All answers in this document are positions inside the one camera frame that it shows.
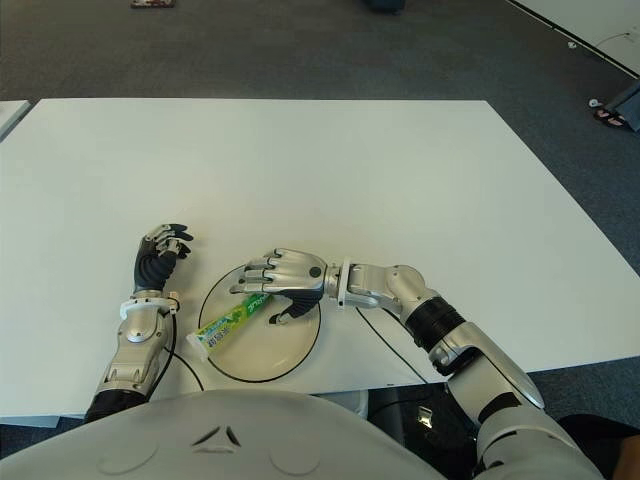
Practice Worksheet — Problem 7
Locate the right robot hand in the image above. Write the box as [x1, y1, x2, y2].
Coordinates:
[228, 246, 331, 326]

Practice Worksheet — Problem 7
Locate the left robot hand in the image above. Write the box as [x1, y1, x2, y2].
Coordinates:
[132, 222, 195, 294]

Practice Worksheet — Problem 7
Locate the green white toothpaste tube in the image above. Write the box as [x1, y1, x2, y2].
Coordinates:
[185, 292, 274, 360]

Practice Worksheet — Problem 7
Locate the white plate black rim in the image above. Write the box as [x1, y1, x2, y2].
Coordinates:
[198, 261, 322, 384]

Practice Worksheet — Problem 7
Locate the silver robot torso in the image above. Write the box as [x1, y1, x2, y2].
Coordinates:
[0, 389, 481, 480]

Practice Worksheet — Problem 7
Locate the white side table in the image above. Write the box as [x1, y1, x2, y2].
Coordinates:
[0, 99, 31, 144]

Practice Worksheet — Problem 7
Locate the dark blue floor object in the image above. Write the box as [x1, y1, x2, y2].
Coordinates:
[362, 0, 407, 15]

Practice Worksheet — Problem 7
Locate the black office chair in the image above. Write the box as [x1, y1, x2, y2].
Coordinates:
[557, 414, 640, 480]

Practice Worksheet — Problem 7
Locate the foot in sandal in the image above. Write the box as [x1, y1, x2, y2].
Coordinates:
[593, 106, 629, 129]

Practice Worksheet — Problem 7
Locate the grey trouser leg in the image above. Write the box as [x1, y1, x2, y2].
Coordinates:
[609, 82, 640, 132]

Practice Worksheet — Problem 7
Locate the white table black edge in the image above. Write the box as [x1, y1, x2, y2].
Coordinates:
[502, 0, 640, 79]

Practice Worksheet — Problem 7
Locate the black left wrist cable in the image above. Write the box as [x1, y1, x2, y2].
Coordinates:
[163, 299, 207, 392]

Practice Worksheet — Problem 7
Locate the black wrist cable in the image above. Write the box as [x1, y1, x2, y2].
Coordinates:
[163, 299, 207, 392]
[355, 305, 429, 386]

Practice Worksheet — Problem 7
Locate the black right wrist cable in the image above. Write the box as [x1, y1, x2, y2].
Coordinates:
[355, 305, 429, 386]

